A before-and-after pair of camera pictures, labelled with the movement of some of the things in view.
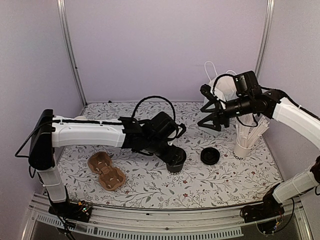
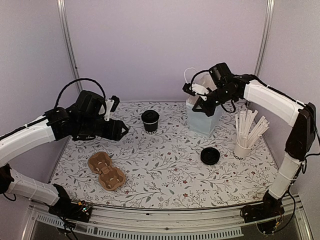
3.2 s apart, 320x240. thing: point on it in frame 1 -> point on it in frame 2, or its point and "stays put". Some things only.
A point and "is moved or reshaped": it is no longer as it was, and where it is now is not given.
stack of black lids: x=209 y=156 stays put
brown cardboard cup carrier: x=111 y=178 stays put
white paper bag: x=225 y=87 is moved or reshaped
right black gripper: x=218 y=111 -> x=208 y=111
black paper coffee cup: x=174 y=169 is moved or reshaped
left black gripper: x=173 y=158 -> x=114 y=130
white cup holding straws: x=240 y=152 stays put
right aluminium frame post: x=269 y=9 stays put
